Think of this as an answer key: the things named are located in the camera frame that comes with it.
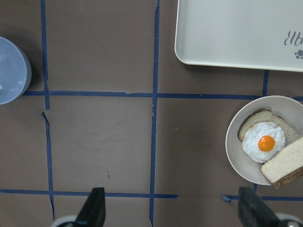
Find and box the blue bowl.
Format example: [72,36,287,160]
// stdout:
[0,37,32,105]

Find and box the bread slice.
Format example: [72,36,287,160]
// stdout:
[259,138,303,189]
[237,109,302,146]

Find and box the fried egg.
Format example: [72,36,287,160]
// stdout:
[242,122,286,163]

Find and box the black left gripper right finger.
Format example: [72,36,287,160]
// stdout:
[238,187,280,227]

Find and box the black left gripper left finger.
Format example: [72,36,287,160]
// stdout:
[75,187,106,227]

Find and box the cream tray with lettering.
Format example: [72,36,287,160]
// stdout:
[175,0,303,72]

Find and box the white round plate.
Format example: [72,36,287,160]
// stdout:
[225,96,303,185]

